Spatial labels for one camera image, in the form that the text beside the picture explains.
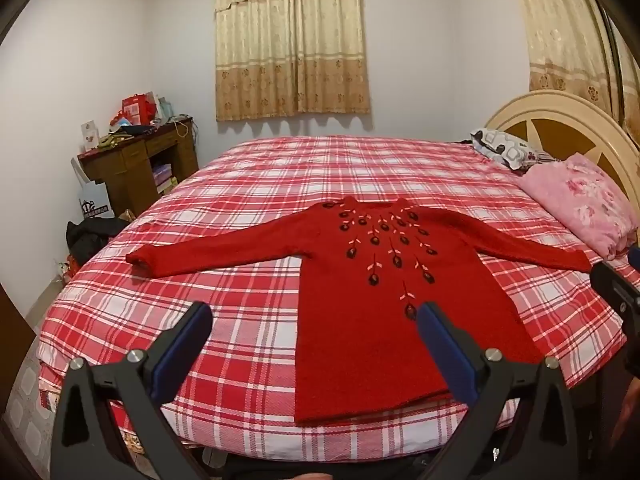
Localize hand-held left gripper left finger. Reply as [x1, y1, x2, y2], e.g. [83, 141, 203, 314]
[50, 301, 226, 480]

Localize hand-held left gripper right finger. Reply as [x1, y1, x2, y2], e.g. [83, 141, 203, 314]
[416, 301, 581, 480]

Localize red knitted sweater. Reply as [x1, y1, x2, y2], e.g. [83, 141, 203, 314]
[125, 197, 608, 428]

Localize person's right hand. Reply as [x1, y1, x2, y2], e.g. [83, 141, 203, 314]
[612, 380, 640, 456]

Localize pink floral pillow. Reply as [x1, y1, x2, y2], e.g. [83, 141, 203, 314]
[517, 154, 638, 261]

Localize patterned mattress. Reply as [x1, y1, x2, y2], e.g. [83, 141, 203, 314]
[5, 345, 66, 480]

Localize white black patterned pillow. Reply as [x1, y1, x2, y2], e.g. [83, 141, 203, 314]
[470, 129, 556, 176]

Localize cream wooden headboard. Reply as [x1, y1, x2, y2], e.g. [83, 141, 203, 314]
[485, 90, 640, 256]

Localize brown wooden door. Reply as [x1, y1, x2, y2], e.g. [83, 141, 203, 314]
[0, 282, 37, 361]

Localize purple boxes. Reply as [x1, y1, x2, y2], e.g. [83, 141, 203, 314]
[152, 162, 176, 196]

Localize white bag with black print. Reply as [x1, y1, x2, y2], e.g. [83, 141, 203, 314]
[70, 157, 116, 220]

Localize red plaid bed sheet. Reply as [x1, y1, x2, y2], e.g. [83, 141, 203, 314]
[37, 135, 628, 463]

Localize brown wooden desk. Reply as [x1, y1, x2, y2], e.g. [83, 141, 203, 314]
[77, 117, 200, 216]

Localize narrow beige floral curtain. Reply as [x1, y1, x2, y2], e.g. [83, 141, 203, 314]
[505, 0, 640, 126]

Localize white card with red print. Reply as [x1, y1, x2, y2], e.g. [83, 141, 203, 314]
[80, 120, 101, 152]

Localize white paper bag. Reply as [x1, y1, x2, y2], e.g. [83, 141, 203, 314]
[152, 92, 176, 123]

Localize red gift bag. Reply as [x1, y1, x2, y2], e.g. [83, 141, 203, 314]
[121, 94, 156, 127]

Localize wide beige floral curtain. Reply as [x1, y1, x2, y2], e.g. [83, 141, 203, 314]
[214, 0, 372, 122]

